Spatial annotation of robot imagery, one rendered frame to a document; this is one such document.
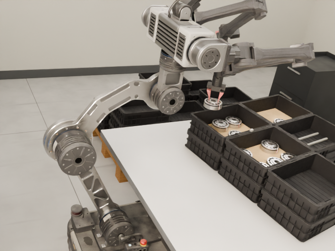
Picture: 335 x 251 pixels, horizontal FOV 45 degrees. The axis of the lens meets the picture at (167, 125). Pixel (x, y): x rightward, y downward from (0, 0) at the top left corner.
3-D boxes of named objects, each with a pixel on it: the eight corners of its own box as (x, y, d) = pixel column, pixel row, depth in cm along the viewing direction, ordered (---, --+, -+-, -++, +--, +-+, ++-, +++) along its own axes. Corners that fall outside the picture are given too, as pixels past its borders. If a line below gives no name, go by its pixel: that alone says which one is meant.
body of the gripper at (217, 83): (207, 84, 230) (209, 71, 227) (225, 87, 229) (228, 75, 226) (206, 88, 225) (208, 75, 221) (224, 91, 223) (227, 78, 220)
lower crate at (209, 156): (215, 173, 227) (220, 155, 221) (182, 146, 247) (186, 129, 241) (263, 157, 250) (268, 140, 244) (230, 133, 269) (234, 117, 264)
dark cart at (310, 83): (283, 159, 387) (314, 71, 343) (254, 135, 421) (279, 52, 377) (329, 151, 415) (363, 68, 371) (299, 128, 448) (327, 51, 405)
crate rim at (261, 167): (264, 173, 197) (266, 169, 196) (223, 142, 217) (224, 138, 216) (314, 155, 220) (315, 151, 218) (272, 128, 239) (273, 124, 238)
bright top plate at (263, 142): (270, 151, 226) (271, 151, 225) (257, 142, 232) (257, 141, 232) (282, 147, 231) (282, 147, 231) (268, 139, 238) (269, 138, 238)
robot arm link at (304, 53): (320, 38, 190) (323, 60, 189) (301, 45, 202) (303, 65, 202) (237, 42, 174) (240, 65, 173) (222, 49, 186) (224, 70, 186)
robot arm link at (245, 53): (235, 45, 172) (237, 58, 172) (254, 45, 176) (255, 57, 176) (223, 50, 180) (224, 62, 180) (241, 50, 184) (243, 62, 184)
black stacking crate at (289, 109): (268, 142, 244) (273, 125, 239) (234, 119, 264) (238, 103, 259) (308, 129, 267) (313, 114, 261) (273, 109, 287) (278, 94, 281)
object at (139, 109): (118, 164, 315) (124, 113, 294) (105, 144, 338) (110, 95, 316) (164, 157, 333) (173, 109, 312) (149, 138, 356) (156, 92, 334)
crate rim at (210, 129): (223, 142, 217) (224, 138, 216) (188, 116, 237) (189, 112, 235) (272, 128, 240) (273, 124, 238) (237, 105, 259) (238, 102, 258)
